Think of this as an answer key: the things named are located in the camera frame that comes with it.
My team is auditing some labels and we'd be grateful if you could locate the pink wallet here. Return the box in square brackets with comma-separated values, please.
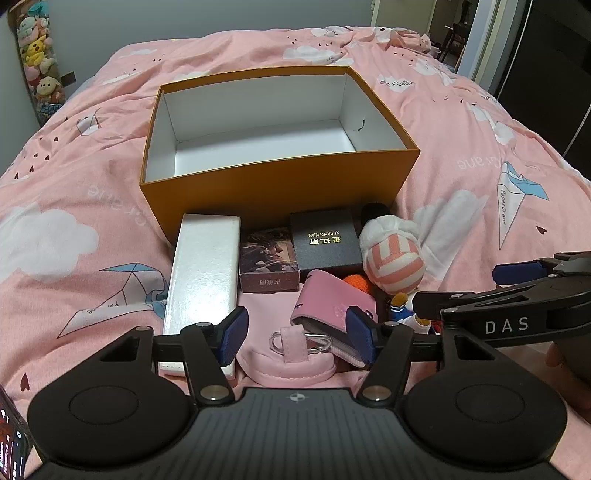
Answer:
[290, 269, 378, 369]

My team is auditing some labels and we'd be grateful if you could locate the white pink striped plush toy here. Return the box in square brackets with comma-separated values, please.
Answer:
[359, 215, 424, 296]

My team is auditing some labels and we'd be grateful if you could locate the dark wooden chair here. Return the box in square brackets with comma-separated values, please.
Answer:
[438, 22, 472, 64]

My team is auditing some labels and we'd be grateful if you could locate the person's right hand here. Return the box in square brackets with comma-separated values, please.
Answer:
[544, 342, 565, 370]

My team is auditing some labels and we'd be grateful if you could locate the orange cardboard box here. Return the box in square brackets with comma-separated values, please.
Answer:
[139, 65, 422, 245]

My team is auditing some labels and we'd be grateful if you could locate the smartphone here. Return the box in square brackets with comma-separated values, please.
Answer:
[0, 385, 31, 480]

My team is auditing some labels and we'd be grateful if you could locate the pink mini backpack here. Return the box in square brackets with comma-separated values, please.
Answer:
[235, 291, 338, 387]

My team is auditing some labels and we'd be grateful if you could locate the black wardrobe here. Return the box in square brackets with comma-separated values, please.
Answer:
[496, 0, 591, 160]

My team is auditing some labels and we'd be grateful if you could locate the orange pom-pom ball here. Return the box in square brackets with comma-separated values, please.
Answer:
[342, 272, 374, 296]

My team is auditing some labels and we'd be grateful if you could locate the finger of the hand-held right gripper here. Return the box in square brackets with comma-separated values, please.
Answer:
[491, 250, 591, 286]
[412, 271, 591, 320]

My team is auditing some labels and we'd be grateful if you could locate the white door frame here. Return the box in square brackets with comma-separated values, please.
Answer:
[455, 0, 497, 80]

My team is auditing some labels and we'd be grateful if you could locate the pink printed blanket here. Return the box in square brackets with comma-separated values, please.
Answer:
[0, 22, 591, 480]

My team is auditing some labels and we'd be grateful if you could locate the dark illustrated card box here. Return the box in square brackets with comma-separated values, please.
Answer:
[239, 229, 301, 294]

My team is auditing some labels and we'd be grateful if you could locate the long white box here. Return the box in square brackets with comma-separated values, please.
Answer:
[157, 213, 242, 380]

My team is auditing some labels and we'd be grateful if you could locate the silver carabiner clip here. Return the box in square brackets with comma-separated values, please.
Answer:
[269, 329, 334, 357]

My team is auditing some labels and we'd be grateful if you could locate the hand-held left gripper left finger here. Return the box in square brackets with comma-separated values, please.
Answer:
[95, 305, 251, 407]

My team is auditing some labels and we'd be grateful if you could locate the black box with gold lettering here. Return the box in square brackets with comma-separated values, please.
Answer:
[289, 210, 365, 273]

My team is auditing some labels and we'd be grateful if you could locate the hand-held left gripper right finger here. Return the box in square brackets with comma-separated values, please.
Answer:
[345, 305, 498, 405]

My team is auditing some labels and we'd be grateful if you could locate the tube of plush toys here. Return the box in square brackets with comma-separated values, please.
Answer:
[13, 0, 68, 126]

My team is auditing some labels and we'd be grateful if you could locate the small sailor duck figure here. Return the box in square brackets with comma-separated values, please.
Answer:
[387, 292, 444, 336]

